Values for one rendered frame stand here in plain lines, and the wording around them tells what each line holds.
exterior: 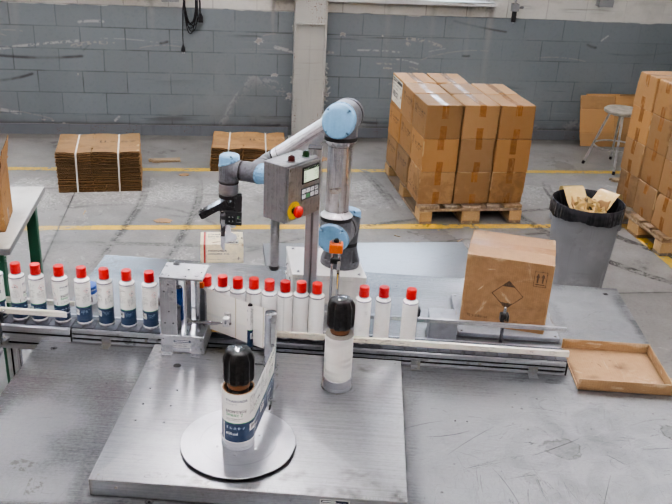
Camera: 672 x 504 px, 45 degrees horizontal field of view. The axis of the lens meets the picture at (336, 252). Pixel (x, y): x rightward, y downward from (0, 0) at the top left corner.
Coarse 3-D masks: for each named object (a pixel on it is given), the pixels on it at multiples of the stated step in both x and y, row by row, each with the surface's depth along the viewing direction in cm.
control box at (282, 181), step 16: (272, 160) 255; (304, 160) 257; (320, 160) 262; (272, 176) 255; (288, 176) 251; (272, 192) 257; (288, 192) 253; (272, 208) 259; (288, 208) 256; (304, 208) 262
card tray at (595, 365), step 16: (576, 352) 283; (592, 352) 284; (608, 352) 285; (624, 352) 285; (640, 352) 285; (576, 368) 274; (592, 368) 274; (608, 368) 275; (624, 368) 275; (640, 368) 276; (656, 368) 275; (576, 384) 265; (592, 384) 262; (608, 384) 261; (624, 384) 261; (640, 384) 261; (656, 384) 261
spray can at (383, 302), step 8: (384, 288) 265; (384, 296) 266; (376, 304) 267; (384, 304) 266; (376, 312) 268; (384, 312) 267; (376, 320) 269; (384, 320) 268; (376, 328) 270; (384, 328) 270; (376, 336) 271; (384, 336) 271; (376, 344) 272
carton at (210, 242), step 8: (208, 232) 315; (216, 232) 316; (232, 232) 317; (240, 232) 317; (200, 240) 308; (208, 240) 308; (216, 240) 309; (240, 240) 310; (200, 248) 305; (208, 248) 305; (216, 248) 306; (232, 248) 307; (240, 248) 307; (200, 256) 306; (208, 256) 307; (216, 256) 307; (224, 256) 308; (232, 256) 308; (240, 256) 308
